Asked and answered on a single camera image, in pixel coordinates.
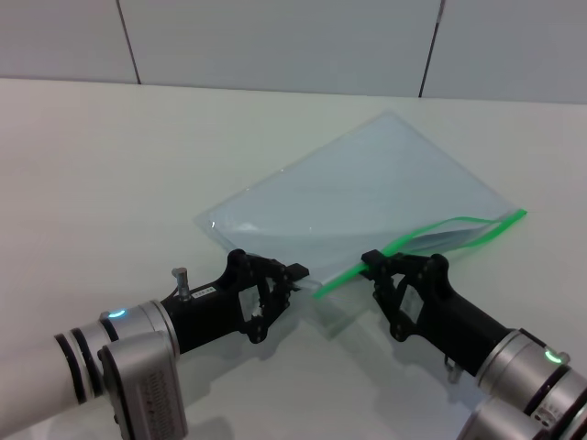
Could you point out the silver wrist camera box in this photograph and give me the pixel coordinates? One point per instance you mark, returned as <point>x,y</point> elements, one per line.
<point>147,394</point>
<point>500,424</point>

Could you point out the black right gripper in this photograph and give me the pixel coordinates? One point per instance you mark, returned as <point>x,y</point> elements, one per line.
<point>454,316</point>

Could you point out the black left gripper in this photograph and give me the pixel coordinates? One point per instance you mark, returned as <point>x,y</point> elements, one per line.
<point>206,311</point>

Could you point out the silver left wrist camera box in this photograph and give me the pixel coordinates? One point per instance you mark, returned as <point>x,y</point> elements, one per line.
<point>147,394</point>

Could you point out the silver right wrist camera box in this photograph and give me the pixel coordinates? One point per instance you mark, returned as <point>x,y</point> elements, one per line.
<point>500,424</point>

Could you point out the clear document bag green zipper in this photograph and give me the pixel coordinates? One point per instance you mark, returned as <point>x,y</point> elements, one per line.
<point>367,192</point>

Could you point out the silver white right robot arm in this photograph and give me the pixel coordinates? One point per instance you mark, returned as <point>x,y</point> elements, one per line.
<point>518,366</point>

